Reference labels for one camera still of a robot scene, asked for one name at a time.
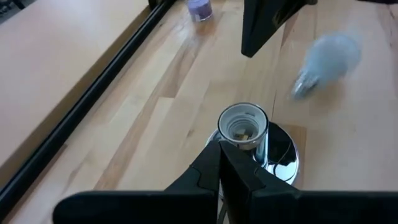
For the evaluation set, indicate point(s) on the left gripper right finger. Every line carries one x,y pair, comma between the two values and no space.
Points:
280,208

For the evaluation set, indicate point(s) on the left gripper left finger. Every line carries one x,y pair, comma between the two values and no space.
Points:
174,205

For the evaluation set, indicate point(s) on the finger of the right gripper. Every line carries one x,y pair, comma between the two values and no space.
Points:
264,21
379,1

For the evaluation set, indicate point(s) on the white lightbulb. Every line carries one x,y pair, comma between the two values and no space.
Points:
329,59

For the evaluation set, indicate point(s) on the chrome lamp base with socket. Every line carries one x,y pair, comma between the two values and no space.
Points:
242,124

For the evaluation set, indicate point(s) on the clear container purple contents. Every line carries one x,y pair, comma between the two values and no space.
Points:
200,9

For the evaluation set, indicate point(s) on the black table edge rail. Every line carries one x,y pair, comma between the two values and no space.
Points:
77,115

